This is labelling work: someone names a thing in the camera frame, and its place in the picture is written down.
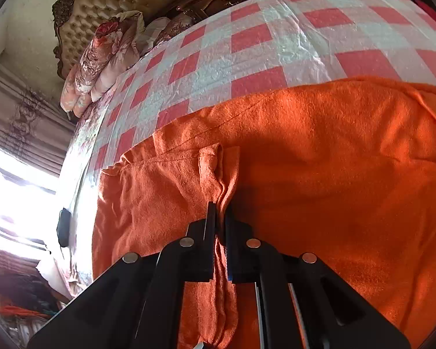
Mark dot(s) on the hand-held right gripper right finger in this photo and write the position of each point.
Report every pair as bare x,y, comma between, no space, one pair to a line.
229,225

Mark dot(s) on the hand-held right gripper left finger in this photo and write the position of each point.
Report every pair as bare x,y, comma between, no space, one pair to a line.
210,225

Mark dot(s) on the orange pants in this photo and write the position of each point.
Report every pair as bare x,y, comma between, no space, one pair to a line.
312,160

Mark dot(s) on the black device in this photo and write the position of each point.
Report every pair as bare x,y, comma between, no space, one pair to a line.
63,227

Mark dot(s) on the folded pink floral quilt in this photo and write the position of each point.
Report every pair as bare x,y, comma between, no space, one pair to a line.
76,94

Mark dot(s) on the floral bed pillow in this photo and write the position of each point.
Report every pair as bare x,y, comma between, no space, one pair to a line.
167,29

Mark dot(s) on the folded red floral quilt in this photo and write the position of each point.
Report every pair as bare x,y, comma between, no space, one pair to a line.
107,49

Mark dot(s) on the patterned curtain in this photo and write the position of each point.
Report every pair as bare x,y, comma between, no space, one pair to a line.
25,123

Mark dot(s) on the tufted carved wooden headboard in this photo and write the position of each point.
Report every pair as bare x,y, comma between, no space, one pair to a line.
109,11

